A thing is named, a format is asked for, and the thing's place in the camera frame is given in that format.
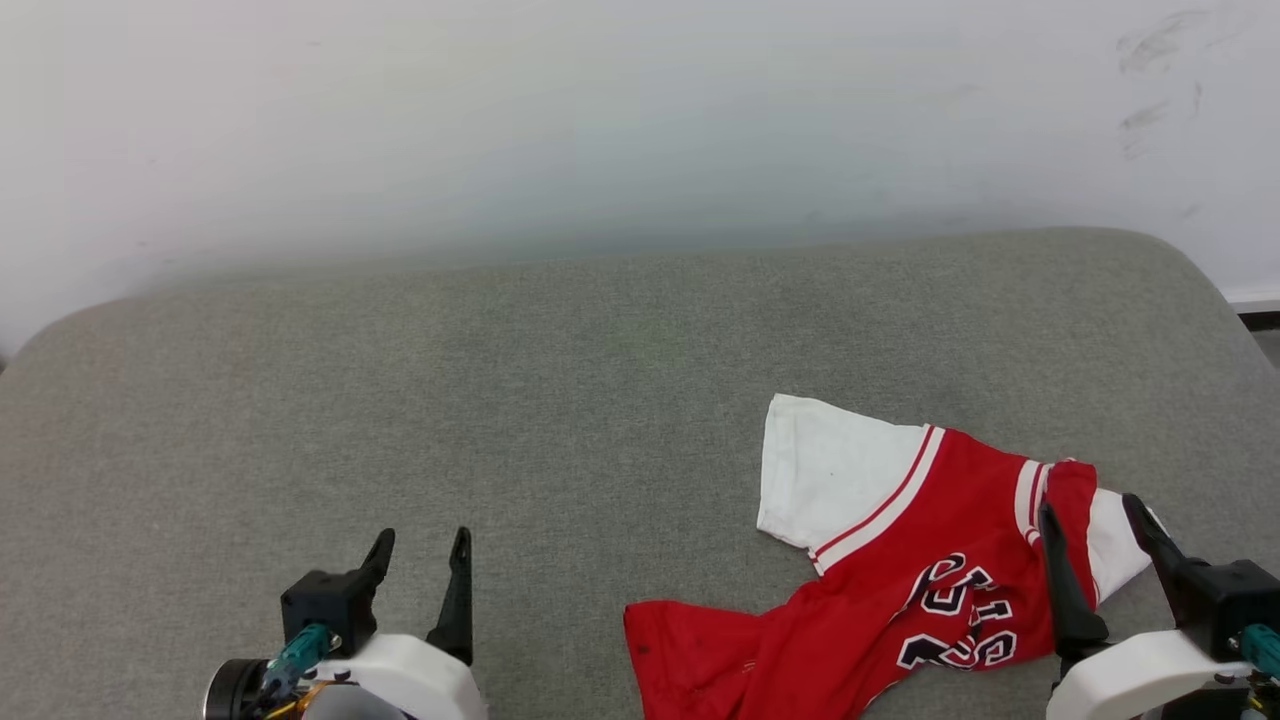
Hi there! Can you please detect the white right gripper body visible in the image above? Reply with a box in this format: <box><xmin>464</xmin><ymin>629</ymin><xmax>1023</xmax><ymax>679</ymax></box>
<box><xmin>1045</xmin><ymin>629</ymin><xmax>1253</xmax><ymax>720</ymax></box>

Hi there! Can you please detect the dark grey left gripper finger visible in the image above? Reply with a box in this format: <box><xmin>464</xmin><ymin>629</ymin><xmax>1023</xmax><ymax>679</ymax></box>
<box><xmin>358</xmin><ymin>528</ymin><xmax>396</xmax><ymax>601</ymax></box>
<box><xmin>427</xmin><ymin>527</ymin><xmax>474</xmax><ymax>667</ymax></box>

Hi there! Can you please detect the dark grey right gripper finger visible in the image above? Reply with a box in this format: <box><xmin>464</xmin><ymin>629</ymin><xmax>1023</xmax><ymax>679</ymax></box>
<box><xmin>1036</xmin><ymin>498</ymin><xmax>1112</xmax><ymax>663</ymax></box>
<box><xmin>1121</xmin><ymin>493</ymin><xmax>1191</xmax><ymax>601</ymax></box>

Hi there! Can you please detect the red and white basketball jersey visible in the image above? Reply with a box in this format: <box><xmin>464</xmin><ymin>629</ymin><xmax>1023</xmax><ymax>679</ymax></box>
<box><xmin>623</xmin><ymin>393</ymin><xmax>1166</xmax><ymax>720</ymax></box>

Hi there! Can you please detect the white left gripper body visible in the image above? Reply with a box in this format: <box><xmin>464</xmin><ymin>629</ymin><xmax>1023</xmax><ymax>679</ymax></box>
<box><xmin>300</xmin><ymin>633</ymin><xmax>489</xmax><ymax>720</ymax></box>

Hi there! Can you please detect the right camera cable teal plug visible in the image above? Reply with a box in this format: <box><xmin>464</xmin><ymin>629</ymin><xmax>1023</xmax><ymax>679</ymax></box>
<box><xmin>1238</xmin><ymin>623</ymin><xmax>1280</xmax><ymax>683</ymax></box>

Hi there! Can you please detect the camera cable teal plug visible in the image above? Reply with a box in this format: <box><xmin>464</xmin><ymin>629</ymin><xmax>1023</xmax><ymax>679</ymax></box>
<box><xmin>1238</xmin><ymin>623</ymin><xmax>1280</xmax><ymax>683</ymax></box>
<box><xmin>262</xmin><ymin>623</ymin><xmax>335</xmax><ymax>696</ymax></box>

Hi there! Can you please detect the grey fabric sofa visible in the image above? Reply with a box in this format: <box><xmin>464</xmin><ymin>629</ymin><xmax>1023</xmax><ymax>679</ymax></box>
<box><xmin>0</xmin><ymin>227</ymin><xmax>1280</xmax><ymax>720</ymax></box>

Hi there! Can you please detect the left camera cable teal plug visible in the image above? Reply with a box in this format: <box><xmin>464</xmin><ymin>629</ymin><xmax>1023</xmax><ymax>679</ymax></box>
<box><xmin>262</xmin><ymin>623</ymin><xmax>335</xmax><ymax>696</ymax></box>

